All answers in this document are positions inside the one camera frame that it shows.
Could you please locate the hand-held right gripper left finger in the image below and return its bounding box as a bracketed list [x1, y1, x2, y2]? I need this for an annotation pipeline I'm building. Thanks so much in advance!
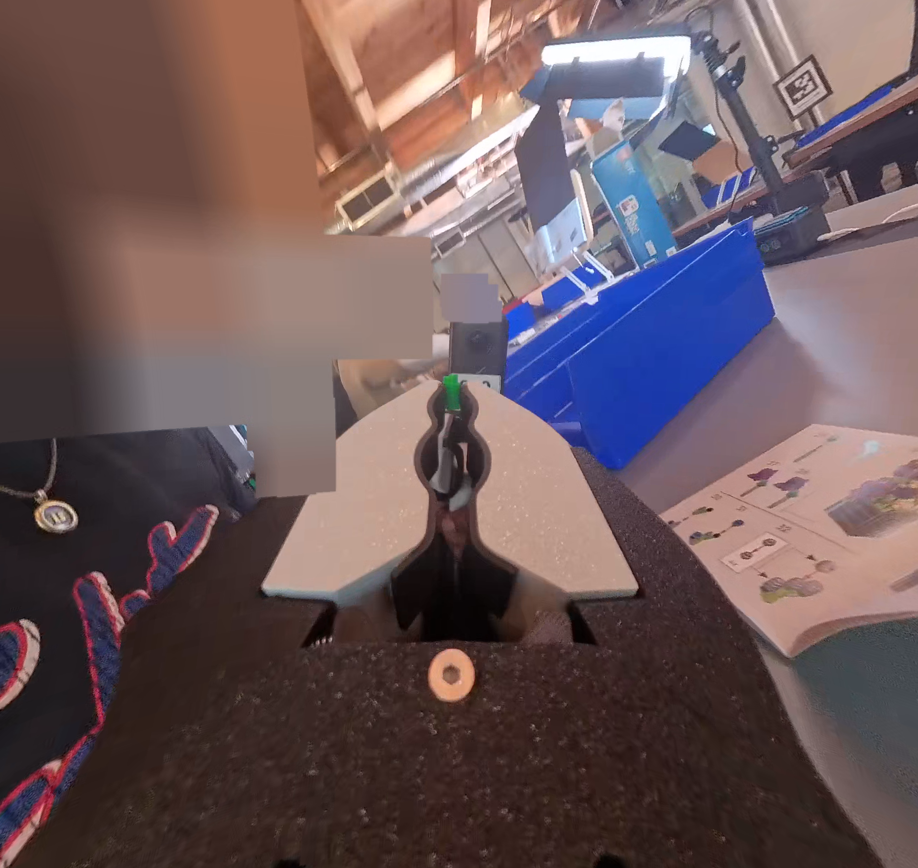
[262, 381, 450, 637]

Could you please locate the small black device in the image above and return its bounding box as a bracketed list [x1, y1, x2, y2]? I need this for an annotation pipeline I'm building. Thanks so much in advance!
[752, 205, 834, 265]

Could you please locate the gold pendant necklace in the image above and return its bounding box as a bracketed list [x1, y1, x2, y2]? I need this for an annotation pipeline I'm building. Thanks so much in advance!
[0, 438, 81, 536]

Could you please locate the tall blue box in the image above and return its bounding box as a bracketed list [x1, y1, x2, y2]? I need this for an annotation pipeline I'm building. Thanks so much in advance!
[591, 137, 677, 271]

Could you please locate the studio light panel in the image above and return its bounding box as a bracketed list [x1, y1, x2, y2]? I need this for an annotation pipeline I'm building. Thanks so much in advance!
[514, 30, 698, 231]

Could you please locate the lego instruction booklet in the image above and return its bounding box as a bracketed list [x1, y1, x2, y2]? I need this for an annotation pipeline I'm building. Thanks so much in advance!
[659, 423, 918, 662]

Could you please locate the black light stand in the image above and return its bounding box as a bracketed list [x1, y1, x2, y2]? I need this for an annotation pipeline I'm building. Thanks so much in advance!
[689, 25, 833, 260]

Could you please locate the wooden side desk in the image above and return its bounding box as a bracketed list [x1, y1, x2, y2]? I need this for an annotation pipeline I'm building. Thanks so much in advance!
[672, 77, 918, 238]

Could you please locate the square wall tag sign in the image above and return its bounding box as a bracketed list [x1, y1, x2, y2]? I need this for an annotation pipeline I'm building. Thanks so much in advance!
[774, 54, 836, 119]

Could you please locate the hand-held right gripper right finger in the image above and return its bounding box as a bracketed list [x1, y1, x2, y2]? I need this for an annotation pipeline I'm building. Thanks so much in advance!
[459, 381, 641, 640]

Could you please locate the large blue plastic bin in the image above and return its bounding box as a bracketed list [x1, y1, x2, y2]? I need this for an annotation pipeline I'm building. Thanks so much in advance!
[503, 219, 777, 472]

